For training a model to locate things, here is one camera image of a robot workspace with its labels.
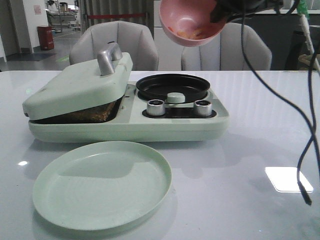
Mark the orange shrimp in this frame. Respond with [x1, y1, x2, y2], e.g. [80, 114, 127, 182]
[168, 27, 208, 40]

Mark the breakfast maker hinged lid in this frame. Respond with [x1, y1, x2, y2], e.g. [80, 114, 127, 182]
[22, 52, 133, 121]

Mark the right silver control knob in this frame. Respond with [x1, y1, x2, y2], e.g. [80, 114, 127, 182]
[193, 100, 212, 117]

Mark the bread slice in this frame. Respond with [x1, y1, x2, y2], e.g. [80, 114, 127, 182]
[47, 99, 117, 124]

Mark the grey upholstered chair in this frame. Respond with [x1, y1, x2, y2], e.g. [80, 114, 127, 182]
[69, 20, 159, 71]
[181, 23, 272, 71]

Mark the right grey upholstered chair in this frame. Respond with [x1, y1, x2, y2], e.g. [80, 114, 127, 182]
[181, 23, 272, 71]

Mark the mint green breakfast maker base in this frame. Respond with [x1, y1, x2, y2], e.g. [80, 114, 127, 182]
[28, 81, 229, 143]

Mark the left silver control knob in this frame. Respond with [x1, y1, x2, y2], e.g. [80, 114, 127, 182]
[146, 99, 166, 117]

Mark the left grey upholstered chair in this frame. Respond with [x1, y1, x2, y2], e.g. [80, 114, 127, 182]
[69, 20, 159, 71]

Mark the silver control knob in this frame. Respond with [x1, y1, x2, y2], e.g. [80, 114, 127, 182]
[193, 100, 212, 117]
[146, 99, 166, 117]

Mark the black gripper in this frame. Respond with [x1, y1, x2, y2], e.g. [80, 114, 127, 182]
[210, 0, 284, 23]

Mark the mint green round plate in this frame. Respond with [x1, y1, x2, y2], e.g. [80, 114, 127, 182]
[32, 141, 172, 231]

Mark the dark grey kitchen counter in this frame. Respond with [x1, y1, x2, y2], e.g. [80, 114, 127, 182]
[245, 13, 310, 71]

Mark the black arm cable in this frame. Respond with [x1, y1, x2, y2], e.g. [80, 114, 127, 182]
[239, 0, 320, 206]

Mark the black round frying pan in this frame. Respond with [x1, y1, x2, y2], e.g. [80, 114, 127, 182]
[135, 73, 210, 103]

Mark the pink plastic bowl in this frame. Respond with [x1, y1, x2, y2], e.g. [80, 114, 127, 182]
[159, 0, 226, 47]

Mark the white refrigerator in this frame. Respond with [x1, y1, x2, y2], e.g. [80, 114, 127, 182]
[153, 0, 183, 71]

